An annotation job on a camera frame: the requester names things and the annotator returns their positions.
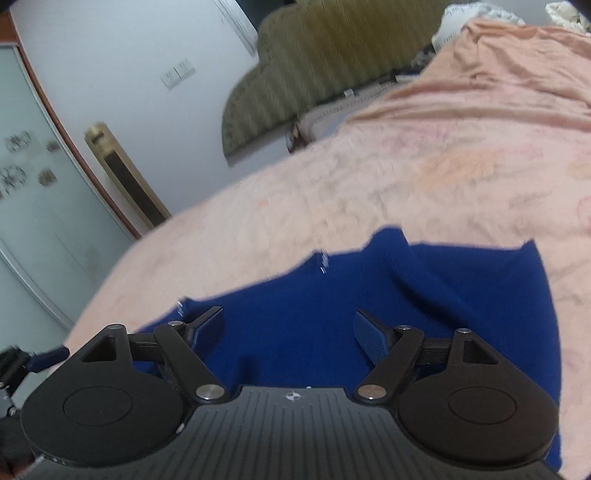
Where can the window frame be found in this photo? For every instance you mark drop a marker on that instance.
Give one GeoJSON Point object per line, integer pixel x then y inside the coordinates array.
{"type": "Point", "coordinates": [240, 25]}

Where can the patterned pillow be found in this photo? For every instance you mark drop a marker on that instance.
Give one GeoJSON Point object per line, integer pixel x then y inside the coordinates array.
{"type": "Point", "coordinates": [332, 115]}

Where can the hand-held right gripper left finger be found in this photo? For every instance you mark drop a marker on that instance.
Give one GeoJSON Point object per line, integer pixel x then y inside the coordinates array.
{"type": "Point", "coordinates": [207, 324]}

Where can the white crumpled clothes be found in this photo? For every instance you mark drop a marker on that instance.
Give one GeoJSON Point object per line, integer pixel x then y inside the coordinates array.
{"type": "Point", "coordinates": [475, 21]}

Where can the white wall socket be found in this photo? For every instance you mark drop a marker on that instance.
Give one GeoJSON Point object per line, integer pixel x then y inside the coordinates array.
{"type": "Point", "coordinates": [169, 79]}
{"type": "Point", "coordinates": [186, 69]}

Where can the gold tower fan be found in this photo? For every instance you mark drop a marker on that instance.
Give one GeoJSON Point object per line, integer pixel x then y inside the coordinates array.
{"type": "Point", "coordinates": [127, 177]}

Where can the pink bed blanket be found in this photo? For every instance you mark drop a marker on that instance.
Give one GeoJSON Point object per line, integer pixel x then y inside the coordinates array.
{"type": "Point", "coordinates": [369, 184]}

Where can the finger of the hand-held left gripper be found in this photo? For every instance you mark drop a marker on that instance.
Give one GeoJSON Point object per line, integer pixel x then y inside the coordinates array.
{"type": "Point", "coordinates": [48, 357]}

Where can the flower-print wardrobe door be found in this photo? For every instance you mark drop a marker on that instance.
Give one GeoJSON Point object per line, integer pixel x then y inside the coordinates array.
{"type": "Point", "coordinates": [41, 207]}

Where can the blue beaded sweater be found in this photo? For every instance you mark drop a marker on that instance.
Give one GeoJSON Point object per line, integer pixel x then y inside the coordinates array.
{"type": "Point", "coordinates": [300, 323]}

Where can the white crumpled quilt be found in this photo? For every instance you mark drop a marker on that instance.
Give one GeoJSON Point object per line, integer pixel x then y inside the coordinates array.
{"type": "Point", "coordinates": [570, 14]}

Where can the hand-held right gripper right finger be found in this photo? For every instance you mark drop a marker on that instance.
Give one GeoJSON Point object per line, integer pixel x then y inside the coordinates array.
{"type": "Point", "coordinates": [369, 340]}

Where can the olive padded headboard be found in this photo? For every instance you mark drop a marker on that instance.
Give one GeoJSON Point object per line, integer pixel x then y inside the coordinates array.
{"type": "Point", "coordinates": [323, 69]}

